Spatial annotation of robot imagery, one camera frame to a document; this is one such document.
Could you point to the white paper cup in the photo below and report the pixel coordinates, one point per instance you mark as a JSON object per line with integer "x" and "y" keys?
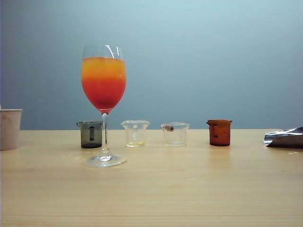
{"x": 9, "y": 130}

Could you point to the clear beaker with yellow residue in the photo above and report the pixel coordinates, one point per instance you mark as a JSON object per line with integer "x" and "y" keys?
{"x": 135, "y": 132}

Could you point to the clear beaker with brown residue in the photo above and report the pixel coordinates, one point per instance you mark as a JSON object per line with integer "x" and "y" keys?
{"x": 176, "y": 134}

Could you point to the wine glass with orange-red drink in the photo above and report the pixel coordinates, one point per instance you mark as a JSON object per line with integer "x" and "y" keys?
{"x": 104, "y": 82}

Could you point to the small grey glass beaker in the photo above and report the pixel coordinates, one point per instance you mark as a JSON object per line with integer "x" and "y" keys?
{"x": 86, "y": 136}

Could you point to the small amber glass beaker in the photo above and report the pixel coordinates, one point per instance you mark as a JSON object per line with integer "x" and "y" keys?
{"x": 221, "y": 133}

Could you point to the silver foil bag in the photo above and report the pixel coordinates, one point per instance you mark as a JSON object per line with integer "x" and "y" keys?
{"x": 286, "y": 139}

